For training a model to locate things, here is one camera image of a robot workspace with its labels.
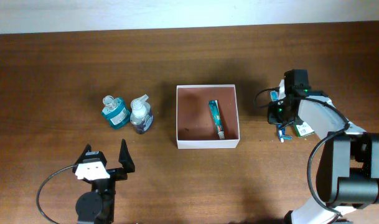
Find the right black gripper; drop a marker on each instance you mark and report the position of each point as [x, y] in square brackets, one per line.
[272, 117]

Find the purple foam soap pump bottle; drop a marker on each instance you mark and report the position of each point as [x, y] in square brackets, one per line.
[141, 114]

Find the blue disposable razor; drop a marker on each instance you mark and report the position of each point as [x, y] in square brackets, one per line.
[285, 136]

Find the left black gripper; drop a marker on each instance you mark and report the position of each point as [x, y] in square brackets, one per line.
[127, 164]

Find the green white soap packet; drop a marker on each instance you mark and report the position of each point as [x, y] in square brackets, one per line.
[303, 130]

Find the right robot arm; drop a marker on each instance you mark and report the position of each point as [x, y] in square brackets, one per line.
[343, 167]

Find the white box pink interior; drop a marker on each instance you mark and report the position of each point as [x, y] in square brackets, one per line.
[195, 126]

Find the teal toothpaste tube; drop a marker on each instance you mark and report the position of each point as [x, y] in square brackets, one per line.
[214, 109]

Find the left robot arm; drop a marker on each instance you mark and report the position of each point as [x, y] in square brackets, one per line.
[98, 205]

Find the blue white toothbrush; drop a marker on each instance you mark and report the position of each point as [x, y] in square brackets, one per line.
[274, 97]

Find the teal mouthwash bottle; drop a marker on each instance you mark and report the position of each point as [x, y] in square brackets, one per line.
[115, 111]

